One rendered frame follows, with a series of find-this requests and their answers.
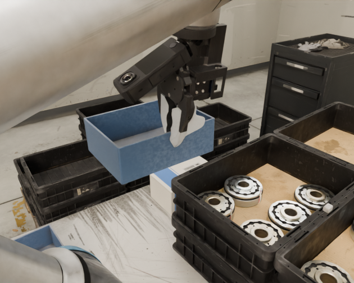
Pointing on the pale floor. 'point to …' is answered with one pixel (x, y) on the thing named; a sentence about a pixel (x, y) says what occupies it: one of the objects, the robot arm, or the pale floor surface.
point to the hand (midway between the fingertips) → (170, 140)
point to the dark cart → (312, 79)
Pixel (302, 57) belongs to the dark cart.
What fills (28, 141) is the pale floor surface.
